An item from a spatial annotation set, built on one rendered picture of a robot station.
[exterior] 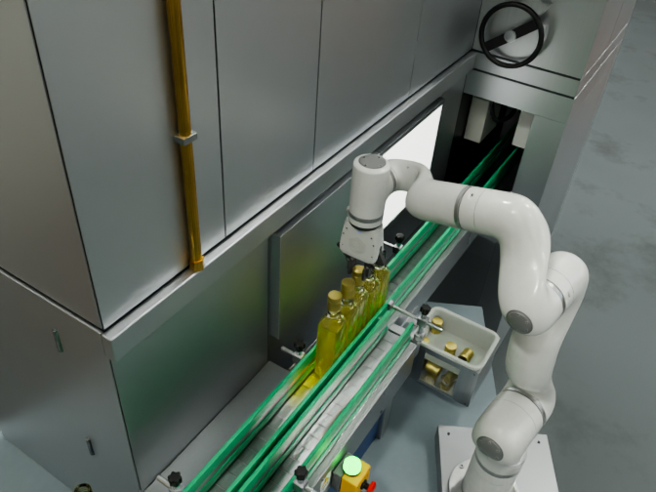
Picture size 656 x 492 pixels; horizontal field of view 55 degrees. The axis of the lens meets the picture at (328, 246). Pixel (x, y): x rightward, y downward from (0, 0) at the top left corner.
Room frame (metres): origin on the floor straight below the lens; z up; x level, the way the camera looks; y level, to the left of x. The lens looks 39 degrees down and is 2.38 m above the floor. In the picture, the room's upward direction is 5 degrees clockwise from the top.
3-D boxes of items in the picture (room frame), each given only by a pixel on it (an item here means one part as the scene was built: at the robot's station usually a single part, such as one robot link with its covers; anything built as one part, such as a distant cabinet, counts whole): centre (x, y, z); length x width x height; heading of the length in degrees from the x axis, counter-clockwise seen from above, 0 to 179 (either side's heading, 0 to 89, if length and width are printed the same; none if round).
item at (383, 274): (1.31, -0.14, 1.16); 0.06 x 0.06 x 0.21; 61
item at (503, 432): (0.90, -0.45, 1.11); 0.19 x 0.12 x 0.24; 141
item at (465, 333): (1.31, -0.40, 0.97); 0.22 x 0.17 x 0.09; 60
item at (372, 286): (1.26, -0.11, 1.16); 0.06 x 0.06 x 0.21; 60
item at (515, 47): (2.04, -0.54, 1.66); 0.21 x 0.05 x 0.21; 60
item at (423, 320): (1.26, -0.26, 1.12); 0.17 x 0.03 x 0.12; 60
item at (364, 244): (1.21, -0.08, 1.44); 0.10 x 0.07 x 0.11; 61
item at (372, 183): (1.21, -0.09, 1.58); 0.09 x 0.08 x 0.13; 141
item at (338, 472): (0.86, -0.10, 0.96); 0.07 x 0.07 x 0.07; 60
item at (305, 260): (1.51, -0.10, 1.32); 0.90 x 0.03 x 0.34; 150
